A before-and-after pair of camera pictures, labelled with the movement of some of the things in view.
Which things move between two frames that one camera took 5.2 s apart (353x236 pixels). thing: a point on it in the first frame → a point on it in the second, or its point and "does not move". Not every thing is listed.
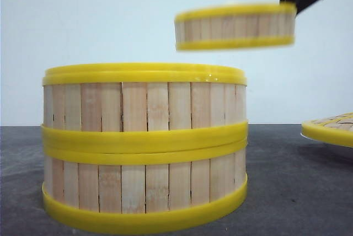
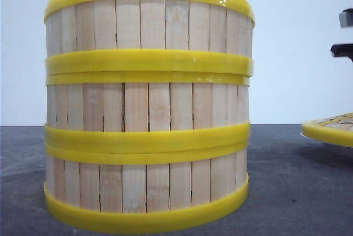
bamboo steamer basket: (235, 27) → (149, 27)
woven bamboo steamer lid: (336, 129) does not move
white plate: (323, 142) does not move
